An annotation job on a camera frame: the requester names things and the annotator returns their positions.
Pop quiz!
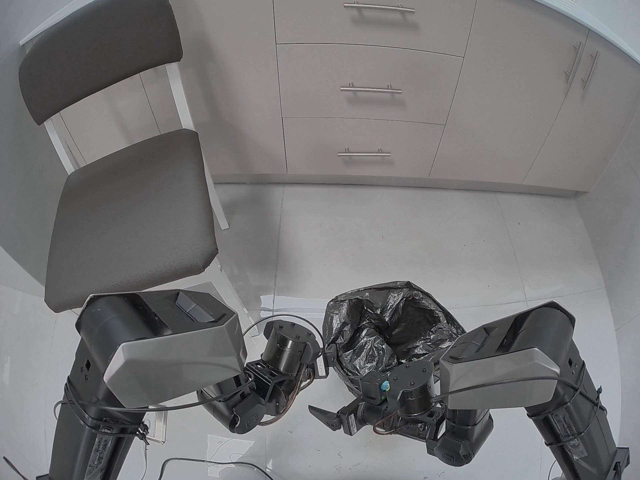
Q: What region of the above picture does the black plastic bag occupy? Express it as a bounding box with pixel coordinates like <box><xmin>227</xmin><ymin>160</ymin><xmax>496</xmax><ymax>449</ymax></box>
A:
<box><xmin>324</xmin><ymin>280</ymin><xmax>468</xmax><ymax>399</ymax></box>

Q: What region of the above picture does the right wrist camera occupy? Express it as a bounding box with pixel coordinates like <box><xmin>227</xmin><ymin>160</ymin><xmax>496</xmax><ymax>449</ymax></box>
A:
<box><xmin>360</xmin><ymin>373</ymin><xmax>393</xmax><ymax>406</ymax></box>

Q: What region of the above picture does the beige cabinet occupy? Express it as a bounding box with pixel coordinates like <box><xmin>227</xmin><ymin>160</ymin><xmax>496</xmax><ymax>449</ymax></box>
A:
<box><xmin>20</xmin><ymin>0</ymin><xmax>640</xmax><ymax>199</ymax></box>

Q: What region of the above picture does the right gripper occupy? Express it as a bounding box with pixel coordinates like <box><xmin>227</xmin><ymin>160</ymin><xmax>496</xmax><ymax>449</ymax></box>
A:
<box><xmin>308</xmin><ymin>397</ymin><xmax>402</xmax><ymax>438</ymax></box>

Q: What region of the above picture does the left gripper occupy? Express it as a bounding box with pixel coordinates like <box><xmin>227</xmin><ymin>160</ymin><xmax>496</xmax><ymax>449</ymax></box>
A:
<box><xmin>275</xmin><ymin>343</ymin><xmax>338</xmax><ymax>410</ymax></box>

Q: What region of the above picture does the grey padded chair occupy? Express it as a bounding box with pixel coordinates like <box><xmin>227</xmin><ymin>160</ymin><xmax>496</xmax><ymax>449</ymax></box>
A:
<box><xmin>17</xmin><ymin>0</ymin><xmax>251</xmax><ymax>319</ymax></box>

